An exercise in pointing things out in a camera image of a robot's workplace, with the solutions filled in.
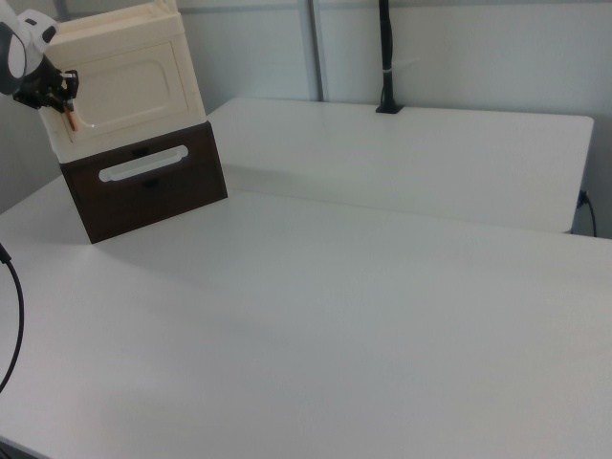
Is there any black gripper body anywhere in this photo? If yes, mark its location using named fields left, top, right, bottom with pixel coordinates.
left=11, top=66, right=68, bottom=114

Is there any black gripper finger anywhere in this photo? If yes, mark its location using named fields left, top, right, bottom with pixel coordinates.
left=60, top=69, right=80, bottom=100
left=43, top=93, right=74, bottom=116

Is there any cream cabinet door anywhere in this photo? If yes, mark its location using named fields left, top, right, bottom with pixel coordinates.
left=60, top=38, right=201, bottom=145

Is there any cream plastic cabinet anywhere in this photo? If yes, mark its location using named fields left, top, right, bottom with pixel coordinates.
left=36, top=0, right=209, bottom=164

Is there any dark brown drawer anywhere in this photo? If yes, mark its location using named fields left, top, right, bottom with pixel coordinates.
left=59, top=121, right=230, bottom=246

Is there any white drawer handle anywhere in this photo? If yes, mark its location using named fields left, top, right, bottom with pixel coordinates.
left=98, top=143, right=190, bottom=184

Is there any black cable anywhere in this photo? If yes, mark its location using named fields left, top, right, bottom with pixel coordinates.
left=0, top=241, right=26, bottom=395
left=577, top=188, right=599, bottom=238

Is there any grey wall divider post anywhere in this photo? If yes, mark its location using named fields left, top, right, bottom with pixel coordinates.
left=300, top=0, right=331, bottom=103

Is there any black clamp camera pole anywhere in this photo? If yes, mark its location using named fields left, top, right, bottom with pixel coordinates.
left=374, top=0, right=405, bottom=116

